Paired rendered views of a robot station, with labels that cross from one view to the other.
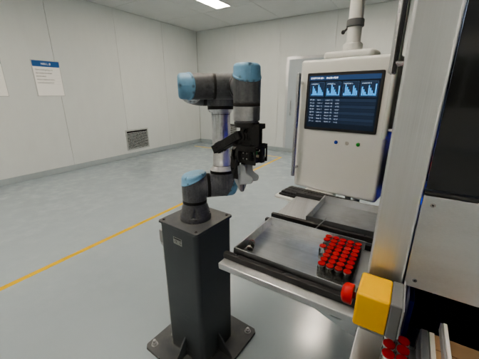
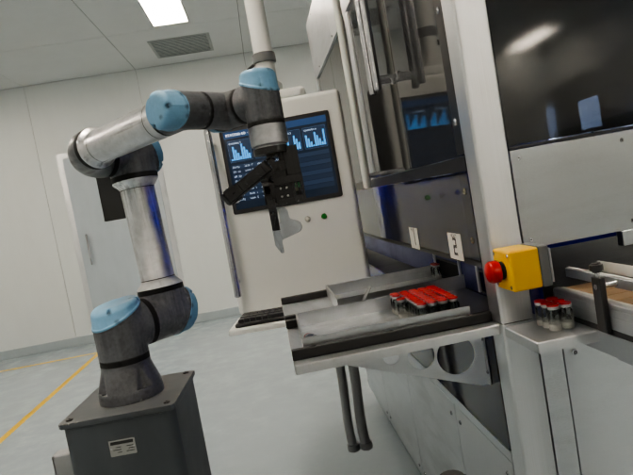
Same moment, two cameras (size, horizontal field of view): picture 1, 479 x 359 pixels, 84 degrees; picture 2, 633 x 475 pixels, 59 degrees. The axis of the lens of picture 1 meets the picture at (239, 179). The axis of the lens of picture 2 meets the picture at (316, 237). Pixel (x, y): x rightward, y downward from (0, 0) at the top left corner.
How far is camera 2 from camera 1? 67 cm
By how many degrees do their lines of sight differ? 39
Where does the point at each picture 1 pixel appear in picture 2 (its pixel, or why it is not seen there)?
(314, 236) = (368, 313)
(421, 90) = (478, 60)
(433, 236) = (528, 187)
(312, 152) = (259, 249)
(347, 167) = (319, 253)
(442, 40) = (478, 20)
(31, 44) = not seen: outside the picture
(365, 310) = (521, 268)
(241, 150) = (280, 184)
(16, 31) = not seen: outside the picture
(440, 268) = (543, 215)
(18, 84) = not seen: outside the picture
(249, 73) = (271, 80)
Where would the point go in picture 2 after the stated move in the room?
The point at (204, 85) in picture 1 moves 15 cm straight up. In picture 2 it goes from (199, 105) to (184, 25)
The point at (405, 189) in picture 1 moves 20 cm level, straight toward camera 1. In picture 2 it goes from (495, 150) to (546, 137)
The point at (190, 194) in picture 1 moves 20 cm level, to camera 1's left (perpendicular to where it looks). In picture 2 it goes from (125, 341) to (32, 368)
